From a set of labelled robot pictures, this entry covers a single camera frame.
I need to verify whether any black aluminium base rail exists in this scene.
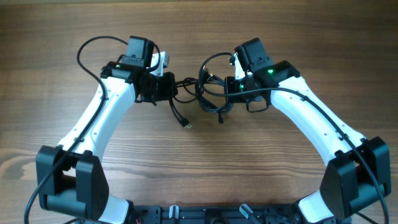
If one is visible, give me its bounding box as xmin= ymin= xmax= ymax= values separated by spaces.
xmin=126 ymin=204 xmax=302 ymax=224

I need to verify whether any thick black USB cable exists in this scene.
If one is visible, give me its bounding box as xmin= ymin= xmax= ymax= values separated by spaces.
xmin=167 ymin=77 xmax=200 ymax=129

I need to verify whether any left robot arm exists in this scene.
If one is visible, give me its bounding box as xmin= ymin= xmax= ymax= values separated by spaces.
xmin=31 ymin=36 xmax=177 ymax=223

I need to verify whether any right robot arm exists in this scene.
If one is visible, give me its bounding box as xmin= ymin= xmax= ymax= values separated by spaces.
xmin=224 ymin=38 xmax=391 ymax=223

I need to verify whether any thin black cable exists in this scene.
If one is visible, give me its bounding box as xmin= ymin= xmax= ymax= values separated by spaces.
xmin=195 ymin=67 xmax=234 ymax=124

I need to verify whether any left camera black cable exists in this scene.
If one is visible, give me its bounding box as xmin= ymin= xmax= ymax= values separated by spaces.
xmin=23 ymin=35 xmax=129 ymax=224

